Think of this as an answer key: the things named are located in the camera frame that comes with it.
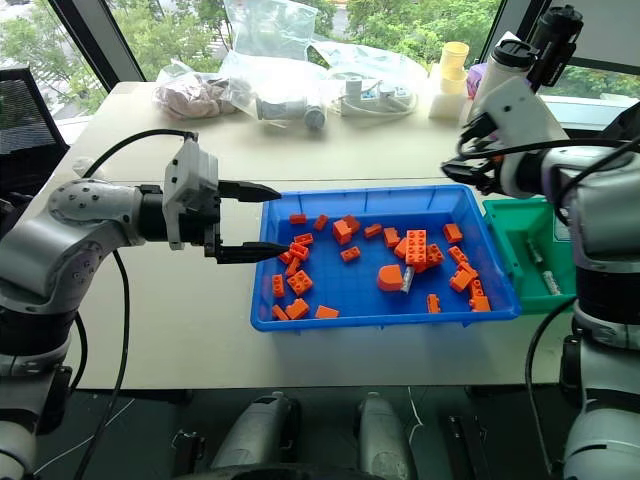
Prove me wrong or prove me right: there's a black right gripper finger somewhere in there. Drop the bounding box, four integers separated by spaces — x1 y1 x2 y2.
441 158 489 185
472 169 502 197

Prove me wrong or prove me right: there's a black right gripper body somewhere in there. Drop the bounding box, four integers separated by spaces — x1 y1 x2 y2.
458 113 501 152

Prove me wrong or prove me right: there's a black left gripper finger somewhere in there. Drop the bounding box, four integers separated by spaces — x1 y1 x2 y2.
216 241 293 266
219 180 283 204

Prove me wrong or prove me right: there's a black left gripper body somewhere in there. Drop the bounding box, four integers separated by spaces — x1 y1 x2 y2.
178 196 225 262

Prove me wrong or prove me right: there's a green plastic bin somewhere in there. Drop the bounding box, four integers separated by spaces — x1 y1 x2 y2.
482 197 579 315

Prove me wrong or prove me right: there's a blue plastic bin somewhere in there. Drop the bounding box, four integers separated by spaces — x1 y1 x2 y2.
249 184 523 334

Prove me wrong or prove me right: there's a cream plastic cup stack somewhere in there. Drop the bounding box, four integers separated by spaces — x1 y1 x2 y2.
427 62 469 122

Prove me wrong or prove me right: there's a purple plastic object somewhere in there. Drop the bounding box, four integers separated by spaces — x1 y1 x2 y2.
465 63 489 101

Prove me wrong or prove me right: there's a yellow plastic cup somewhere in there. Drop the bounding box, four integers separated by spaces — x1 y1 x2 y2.
439 41 471 82

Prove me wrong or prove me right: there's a large orange building brick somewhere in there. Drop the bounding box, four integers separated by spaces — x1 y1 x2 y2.
405 229 429 266

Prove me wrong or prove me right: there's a white power strip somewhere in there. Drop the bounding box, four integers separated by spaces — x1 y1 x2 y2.
331 73 419 118

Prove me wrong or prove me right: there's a plastic bag with pink contents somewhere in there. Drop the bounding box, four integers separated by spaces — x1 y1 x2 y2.
153 58 242 121

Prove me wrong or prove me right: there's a small white crumpled object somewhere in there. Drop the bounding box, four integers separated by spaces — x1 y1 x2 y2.
73 156 107 177

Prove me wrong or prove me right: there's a rounded orange building brick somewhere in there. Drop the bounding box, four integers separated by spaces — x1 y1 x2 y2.
376 264 404 293

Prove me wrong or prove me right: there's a clear plastic bag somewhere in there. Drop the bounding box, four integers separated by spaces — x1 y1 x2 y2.
219 0 331 132

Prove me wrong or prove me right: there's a grey rounded shape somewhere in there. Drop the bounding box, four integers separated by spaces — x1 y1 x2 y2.
355 391 417 480
211 391 302 472

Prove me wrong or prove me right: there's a black mesh office chair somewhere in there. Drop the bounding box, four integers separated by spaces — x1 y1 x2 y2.
0 63 71 157

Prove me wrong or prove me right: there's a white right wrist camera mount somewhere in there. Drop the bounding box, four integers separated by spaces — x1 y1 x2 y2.
469 82 570 147

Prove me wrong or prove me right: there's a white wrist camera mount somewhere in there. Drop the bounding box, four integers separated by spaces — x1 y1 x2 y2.
469 82 570 147
163 139 222 251

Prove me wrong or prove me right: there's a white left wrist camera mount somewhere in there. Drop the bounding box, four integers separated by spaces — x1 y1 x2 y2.
163 139 222 251

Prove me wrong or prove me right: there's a black cylindrical camera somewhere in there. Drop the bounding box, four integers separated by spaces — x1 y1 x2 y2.
526 4 585 90

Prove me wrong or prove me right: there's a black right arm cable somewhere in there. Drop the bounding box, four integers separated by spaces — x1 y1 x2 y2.
523 297 579 479

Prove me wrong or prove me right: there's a black bracket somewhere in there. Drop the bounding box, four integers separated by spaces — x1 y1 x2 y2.
171 428 207 475
446 413 492 480

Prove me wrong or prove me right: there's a thin white wire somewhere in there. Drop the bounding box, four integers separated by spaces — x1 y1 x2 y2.
405 385 427 447

